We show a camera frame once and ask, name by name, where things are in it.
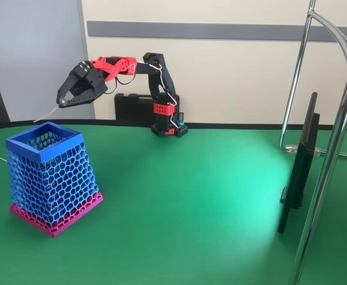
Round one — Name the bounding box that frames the blue and magenta mesh basket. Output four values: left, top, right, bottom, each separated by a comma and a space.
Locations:
5, 121, 105, 239

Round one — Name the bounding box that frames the black plastic carry case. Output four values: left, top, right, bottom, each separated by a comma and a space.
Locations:
114, 93, 158, 121

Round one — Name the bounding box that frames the green cloth with black edge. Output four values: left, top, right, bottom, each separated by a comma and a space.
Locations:
0, 119, 347, 285

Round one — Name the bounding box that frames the black monitor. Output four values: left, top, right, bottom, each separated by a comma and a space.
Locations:
277, 91, 321, 235

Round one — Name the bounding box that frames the chrome tube stand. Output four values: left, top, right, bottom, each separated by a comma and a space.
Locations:
279, 0, 347, 285

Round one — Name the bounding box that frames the grey wall rail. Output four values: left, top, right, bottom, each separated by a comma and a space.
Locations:
86, 20, 347, 43

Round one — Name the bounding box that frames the clear plastic bracket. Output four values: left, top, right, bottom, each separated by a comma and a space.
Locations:
285, 143, 326, 157

